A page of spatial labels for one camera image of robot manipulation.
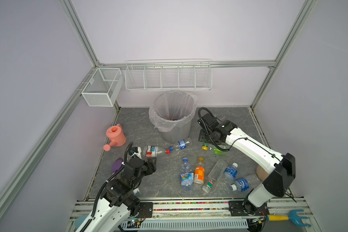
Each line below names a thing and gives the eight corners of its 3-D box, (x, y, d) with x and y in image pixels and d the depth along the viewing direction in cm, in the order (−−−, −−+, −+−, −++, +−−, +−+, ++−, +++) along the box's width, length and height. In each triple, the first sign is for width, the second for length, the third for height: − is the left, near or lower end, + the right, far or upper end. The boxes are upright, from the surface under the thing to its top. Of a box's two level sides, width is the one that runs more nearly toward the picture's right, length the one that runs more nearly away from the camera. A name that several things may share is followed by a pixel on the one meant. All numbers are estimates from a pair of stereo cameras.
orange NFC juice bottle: (194, 184, 83) (195, 182, 79) (193, 160, 93) (193, 156, 89) (205, 184, 83) (207, 182, 79) (203, 160, 93) (204, 156, 89)
